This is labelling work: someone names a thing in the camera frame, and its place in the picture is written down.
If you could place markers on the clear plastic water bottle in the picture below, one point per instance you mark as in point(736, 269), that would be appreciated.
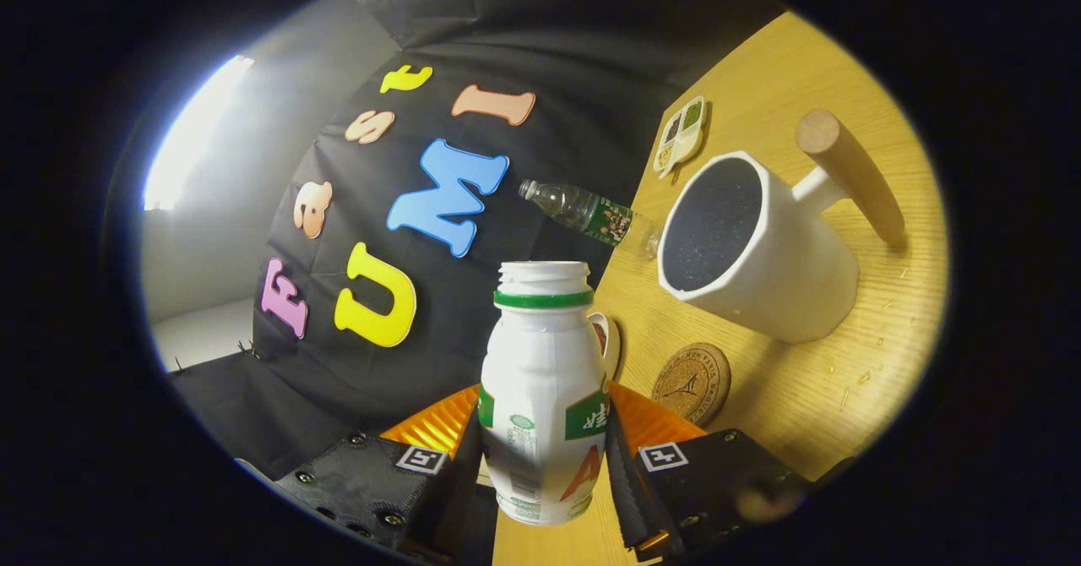
point(604, 220)

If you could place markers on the red-brown meat slice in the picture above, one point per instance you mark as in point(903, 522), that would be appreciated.
point(601, 338)

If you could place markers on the round cork coaster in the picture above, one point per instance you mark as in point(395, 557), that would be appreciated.
point(688, 384)

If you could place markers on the wooden table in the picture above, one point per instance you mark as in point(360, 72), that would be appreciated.
point(844, 380)

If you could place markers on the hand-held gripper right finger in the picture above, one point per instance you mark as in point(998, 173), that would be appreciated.
point(625, 490)

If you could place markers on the white juice bottle green label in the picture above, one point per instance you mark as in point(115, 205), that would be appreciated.
point(540, 380)

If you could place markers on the white round plate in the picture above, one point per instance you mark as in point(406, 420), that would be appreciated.
point(612, 345)

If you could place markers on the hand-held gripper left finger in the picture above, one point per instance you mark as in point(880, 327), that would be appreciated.
point(456, 498)

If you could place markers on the black backdrop cloth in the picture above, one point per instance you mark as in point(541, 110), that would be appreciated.
point(507, 42)

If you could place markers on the white divided sauce dish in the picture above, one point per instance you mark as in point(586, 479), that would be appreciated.
point(680, 139)

